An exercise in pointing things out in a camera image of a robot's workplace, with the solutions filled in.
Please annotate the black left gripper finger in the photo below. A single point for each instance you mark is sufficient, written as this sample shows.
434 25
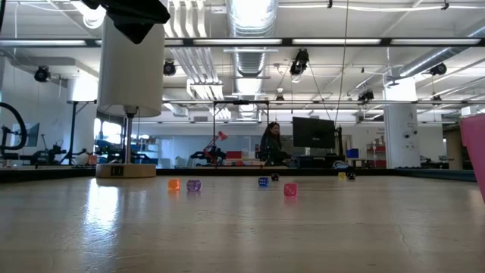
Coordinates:
159 13

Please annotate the small orange translucent die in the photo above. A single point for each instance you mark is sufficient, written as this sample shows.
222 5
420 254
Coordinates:
174 184

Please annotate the small purple translucent die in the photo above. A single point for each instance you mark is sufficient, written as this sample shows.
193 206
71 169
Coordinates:
193 185

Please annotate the small blue translucent die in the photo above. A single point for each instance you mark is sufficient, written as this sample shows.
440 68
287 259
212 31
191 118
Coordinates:
263 182

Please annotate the small pink translucent die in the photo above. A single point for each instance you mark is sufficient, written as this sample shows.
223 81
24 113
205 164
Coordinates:
290 189

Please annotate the small yellow translucent die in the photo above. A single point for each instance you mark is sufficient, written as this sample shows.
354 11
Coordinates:
342 176

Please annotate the small black die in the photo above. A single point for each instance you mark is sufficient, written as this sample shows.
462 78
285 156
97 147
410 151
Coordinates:
351 176
275 176

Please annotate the black ceiling spotlight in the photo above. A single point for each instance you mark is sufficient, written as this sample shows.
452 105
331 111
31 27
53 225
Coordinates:
439 69
366 95
42 74
169 68

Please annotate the white shade table lamp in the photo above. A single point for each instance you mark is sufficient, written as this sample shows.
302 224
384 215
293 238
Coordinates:
129 83

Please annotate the long horizontal light bar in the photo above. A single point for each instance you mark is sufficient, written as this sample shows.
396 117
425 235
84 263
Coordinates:
235 41

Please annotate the red desk lamp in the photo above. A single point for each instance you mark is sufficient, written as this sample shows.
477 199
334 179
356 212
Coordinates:
223 135

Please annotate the small grey monitor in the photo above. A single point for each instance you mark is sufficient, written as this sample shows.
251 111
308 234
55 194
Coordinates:
32 133

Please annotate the person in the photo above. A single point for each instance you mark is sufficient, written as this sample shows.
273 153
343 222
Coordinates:
273 148

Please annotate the black computer monitor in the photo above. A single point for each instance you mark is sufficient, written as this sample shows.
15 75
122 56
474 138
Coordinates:
313 132

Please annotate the blue storage box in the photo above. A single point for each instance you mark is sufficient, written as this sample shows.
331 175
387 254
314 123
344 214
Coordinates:
352 153

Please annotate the pink plastic bin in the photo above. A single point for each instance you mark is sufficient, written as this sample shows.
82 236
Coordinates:
475 151

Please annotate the silver ceiling duct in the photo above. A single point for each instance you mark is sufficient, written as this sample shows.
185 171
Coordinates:
250 22
428 60

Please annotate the thin black frame stand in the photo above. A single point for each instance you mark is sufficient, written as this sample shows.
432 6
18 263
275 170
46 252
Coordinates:
240 102

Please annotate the black hanging camera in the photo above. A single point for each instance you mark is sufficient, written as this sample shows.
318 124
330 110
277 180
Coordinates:
299 62

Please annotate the black aluminium table frame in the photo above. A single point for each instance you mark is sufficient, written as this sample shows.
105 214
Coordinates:
322 171

